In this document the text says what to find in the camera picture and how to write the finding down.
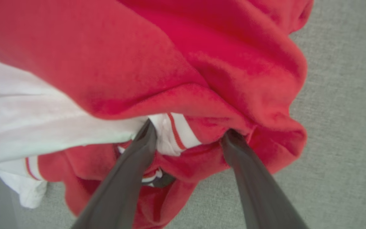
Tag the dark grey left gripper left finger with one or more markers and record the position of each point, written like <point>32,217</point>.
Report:
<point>122,184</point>

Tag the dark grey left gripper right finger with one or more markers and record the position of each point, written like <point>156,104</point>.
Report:
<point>259,190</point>

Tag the red and white jersey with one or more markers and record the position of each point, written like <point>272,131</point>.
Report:
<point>138,63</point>

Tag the grey fabric sofa cushion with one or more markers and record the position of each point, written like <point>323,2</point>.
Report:
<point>345,127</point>

